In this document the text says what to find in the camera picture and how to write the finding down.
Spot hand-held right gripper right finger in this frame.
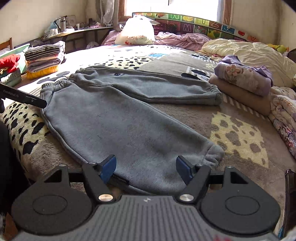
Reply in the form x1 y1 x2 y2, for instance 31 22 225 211
176 156 253 204

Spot window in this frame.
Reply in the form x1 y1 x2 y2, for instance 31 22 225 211
118 0 232 26

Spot dark wooden headboard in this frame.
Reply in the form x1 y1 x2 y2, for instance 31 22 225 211
283 47 296 58

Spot purple folded sweater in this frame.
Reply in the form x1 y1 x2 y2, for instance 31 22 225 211
214 55 274 96

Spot pink quilt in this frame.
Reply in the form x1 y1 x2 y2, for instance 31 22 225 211
102 30 212 51

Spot pink folded garment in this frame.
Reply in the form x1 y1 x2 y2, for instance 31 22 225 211
26 57 62 67

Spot wooden chair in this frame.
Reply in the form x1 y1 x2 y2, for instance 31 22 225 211
0 38 13 51

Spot floral folded blanket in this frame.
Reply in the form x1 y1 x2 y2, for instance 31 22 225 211
268 87 296 160

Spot cream quilt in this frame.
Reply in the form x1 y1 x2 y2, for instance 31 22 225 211
195 38 296 88

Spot red cloth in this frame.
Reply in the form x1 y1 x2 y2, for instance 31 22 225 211
0 54 21 73

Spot green storage box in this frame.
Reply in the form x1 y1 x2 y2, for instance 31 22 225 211
0 44 30 75

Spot yellow folded garment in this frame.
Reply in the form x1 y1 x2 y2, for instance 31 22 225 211
26 65 58 80

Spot striped folded garment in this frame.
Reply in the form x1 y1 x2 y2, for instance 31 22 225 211
25 41 65 61

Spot colourful alphabet foam mat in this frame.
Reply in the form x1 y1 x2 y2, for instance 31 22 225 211
132 12 259 42

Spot grey sweatpants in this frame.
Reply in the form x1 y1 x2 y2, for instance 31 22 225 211
40 65 225 195

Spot dark side table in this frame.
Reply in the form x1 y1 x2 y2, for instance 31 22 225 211
42 26 115 47

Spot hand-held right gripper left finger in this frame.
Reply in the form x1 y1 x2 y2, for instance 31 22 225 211
32 155 117 204

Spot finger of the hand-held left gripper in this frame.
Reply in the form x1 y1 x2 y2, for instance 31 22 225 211
23 93 48 109

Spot person's dark clothing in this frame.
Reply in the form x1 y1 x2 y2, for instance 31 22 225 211
0 120 31 214

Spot beige folded garment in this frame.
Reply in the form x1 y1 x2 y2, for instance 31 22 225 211
208 75 272 116

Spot grey curtain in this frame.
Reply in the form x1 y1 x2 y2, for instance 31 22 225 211
96 0 116 25

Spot grey-lilac folded garment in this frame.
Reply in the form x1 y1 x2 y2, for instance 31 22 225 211
26 59 61 73

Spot dark brown panel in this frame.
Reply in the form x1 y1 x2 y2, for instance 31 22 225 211
283 169 296 233

